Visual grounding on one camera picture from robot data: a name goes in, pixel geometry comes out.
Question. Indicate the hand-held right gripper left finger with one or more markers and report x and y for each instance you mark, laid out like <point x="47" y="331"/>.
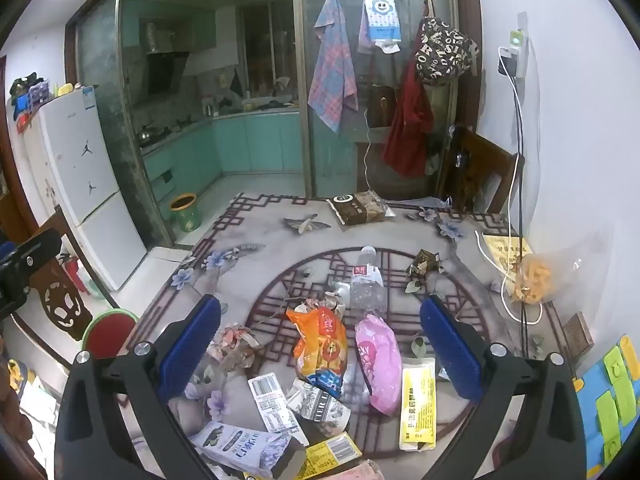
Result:
<point x="192" y="345"/>

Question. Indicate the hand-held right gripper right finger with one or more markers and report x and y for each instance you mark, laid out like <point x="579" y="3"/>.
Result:
<point x="450" y="345"/>

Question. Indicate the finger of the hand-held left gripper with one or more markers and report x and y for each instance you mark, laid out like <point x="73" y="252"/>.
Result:
<point x="7" y="252"/>
<point x="37" y="252"/>

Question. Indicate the red basin green rim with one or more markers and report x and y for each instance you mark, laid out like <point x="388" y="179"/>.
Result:
<point x="107" y="332"/>

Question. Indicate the crumpled floral wrapper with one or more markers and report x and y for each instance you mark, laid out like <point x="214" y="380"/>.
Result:
<point x="232" y="347"/>

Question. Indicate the red fire extinguisher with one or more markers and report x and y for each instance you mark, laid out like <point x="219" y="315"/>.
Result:
<point x="74" y="272"/>

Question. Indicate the carved wooden chair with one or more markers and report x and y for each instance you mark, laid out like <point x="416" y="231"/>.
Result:
<point x="65" y="305"/>

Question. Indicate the yellow white flat packet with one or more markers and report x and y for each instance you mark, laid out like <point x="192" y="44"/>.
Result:
<point x="417" y="405"/>

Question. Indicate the pink packet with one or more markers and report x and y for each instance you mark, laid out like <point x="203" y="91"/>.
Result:
<point x="380" y="365"/>

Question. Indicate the small dark gold wrapper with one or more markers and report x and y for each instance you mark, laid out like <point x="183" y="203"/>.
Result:
<point x="424" y="262"/>

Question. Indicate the white refrigerator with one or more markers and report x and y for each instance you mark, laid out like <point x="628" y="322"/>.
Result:
<point x="85" y="175"/>

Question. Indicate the white barcode label packet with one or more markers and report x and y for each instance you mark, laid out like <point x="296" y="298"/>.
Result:
<point x="272" y="402"/>

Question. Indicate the clear plastic bottle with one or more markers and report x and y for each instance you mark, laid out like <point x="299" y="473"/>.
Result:
<point x="366" y="282"/>

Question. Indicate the clear bag of orange snacks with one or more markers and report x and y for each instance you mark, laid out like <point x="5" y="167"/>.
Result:
<point x="532" y="275"/>

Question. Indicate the yellow booklet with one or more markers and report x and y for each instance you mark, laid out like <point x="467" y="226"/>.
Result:
<point x="502" y="250"/>

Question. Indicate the white blue carton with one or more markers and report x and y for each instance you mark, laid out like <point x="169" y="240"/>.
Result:
<point x="240" y="447"/>

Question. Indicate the floral plastic tablecloth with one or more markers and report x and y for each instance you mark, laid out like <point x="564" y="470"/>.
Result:
<point x="280" y="260"/>

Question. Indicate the orange snack bag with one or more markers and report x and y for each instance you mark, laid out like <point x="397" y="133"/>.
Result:
<point x="320" y="345"/>

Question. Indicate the green waste bin yellow rim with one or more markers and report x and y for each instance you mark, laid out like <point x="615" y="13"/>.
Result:
<point x="186" y="215"/>

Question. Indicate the small brown wooden box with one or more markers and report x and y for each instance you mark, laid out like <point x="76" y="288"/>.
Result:
<point x="580" y="335"/>

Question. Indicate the blue plastic basket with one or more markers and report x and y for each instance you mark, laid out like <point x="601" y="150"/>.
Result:
<point x="27" y="102"/>

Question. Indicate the yellow barcode packet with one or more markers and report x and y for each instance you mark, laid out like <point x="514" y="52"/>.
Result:
<point x="332" y="452"/>

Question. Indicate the blue green toy board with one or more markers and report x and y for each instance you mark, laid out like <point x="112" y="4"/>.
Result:
<point x="600" y="400"/>

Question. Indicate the plain wooden chair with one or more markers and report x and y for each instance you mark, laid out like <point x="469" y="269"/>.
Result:
<point x="482" y="170"/>

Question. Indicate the teal kitchen cabinets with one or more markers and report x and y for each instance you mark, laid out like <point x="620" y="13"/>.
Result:
<point x="250" y="142"/>

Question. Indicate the red cloth bag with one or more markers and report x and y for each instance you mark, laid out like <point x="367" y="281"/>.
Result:
<point x="407" y="130"/>

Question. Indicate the black range hood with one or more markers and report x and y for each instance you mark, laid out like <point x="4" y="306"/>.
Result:
<point x="167" y="70"/>

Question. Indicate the brown handbag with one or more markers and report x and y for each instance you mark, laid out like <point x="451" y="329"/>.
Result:
<point x="382" y="107"/>

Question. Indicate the letter print bag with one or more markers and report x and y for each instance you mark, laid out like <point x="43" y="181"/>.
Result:
<point x="442" y="52"/>

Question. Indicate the plaid towel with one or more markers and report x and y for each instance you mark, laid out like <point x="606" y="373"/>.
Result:
<point x="332" y="70"/>

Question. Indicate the blue white hanging packet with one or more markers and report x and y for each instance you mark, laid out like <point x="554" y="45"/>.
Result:
<point x="381" y="15"/>

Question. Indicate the white wall power strip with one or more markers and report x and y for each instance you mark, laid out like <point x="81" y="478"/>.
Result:
<point x="519" y="47"/>

